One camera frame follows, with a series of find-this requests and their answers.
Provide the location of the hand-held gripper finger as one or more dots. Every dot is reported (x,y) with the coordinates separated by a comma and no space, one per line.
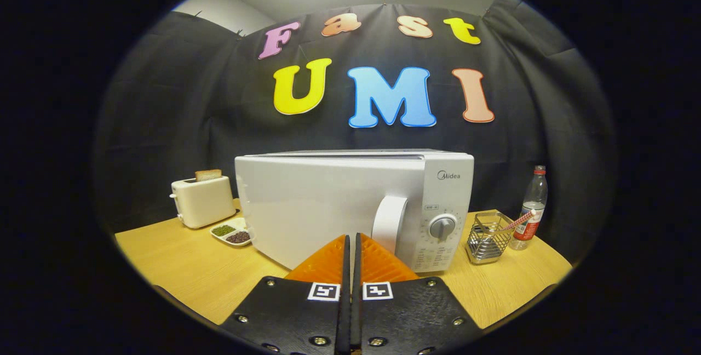
(345,316)
(356,316)

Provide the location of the white toaster oven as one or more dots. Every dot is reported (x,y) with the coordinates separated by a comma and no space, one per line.
(306,201)

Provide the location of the cream bread toaster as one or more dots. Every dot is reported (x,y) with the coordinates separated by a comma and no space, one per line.
(202,201)

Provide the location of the white divided bean dish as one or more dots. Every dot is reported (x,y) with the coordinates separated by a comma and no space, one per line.
(230,233)

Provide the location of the toast bread slice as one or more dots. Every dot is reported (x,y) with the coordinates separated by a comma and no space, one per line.
(208,175)

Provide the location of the clear plastic water bottle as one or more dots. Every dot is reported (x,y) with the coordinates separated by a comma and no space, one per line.
(534,190)

